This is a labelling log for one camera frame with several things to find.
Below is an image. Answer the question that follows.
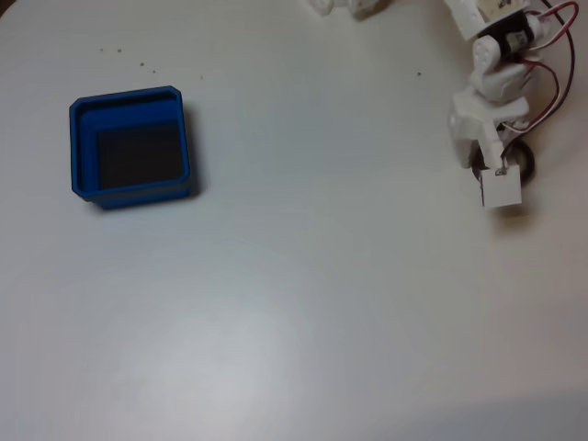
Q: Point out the black tape roll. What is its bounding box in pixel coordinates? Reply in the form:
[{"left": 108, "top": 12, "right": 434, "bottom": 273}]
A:
[{"left": 470, "top": 140, "right": 537, "bottom": 185}]

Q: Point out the dark grey box liner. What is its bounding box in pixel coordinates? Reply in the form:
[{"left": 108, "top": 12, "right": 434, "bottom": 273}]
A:
[{"left": 96, "top": 119, "right": 183, "bottom": 190}]

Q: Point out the blue plastic box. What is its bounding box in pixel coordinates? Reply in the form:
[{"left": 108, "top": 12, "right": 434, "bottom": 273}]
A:
[{"left": 68, "top": 85, "right": 193, "bottom": 211}]

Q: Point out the white camera box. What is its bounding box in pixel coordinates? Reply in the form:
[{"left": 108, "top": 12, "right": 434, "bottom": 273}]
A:
[{"left": 476, "top": 164, "right": 525, "bottom": 210}]

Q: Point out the dark camera cable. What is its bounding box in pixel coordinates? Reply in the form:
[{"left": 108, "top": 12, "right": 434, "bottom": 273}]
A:
[{"left": 527, "top": 2, "right": 581, "bottom": 137}]

